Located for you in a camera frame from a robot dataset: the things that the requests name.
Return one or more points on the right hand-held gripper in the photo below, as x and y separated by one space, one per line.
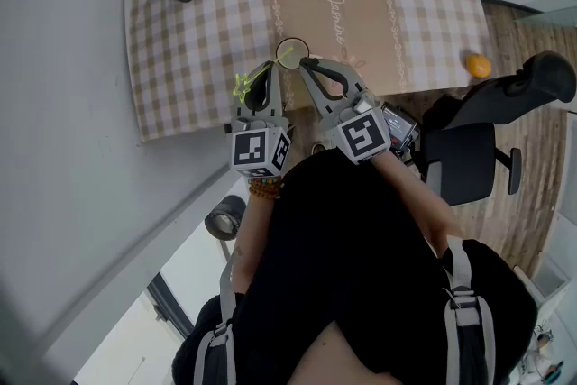
363 137

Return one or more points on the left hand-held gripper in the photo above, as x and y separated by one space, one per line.
252 149

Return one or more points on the white cup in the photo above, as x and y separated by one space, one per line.
295 61

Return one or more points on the person's left forearm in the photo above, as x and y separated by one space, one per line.
250 239

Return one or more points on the person's right forearm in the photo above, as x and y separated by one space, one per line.
419 207

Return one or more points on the person's shoe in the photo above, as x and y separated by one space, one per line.
319 147

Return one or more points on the black display box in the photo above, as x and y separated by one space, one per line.
400 126

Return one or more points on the table with checked tablecloth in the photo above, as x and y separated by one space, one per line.
194 58

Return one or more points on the black waste bin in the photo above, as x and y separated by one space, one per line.
223 218

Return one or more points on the orange fruit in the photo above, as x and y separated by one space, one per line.
479 66

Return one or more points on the black office chair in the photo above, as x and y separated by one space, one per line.
460 162

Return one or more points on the person's black-clad body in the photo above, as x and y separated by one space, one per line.
351 266

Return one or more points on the dark-framed window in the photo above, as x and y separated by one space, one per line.
169 306

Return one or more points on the white cabinet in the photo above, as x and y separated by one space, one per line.
559 266

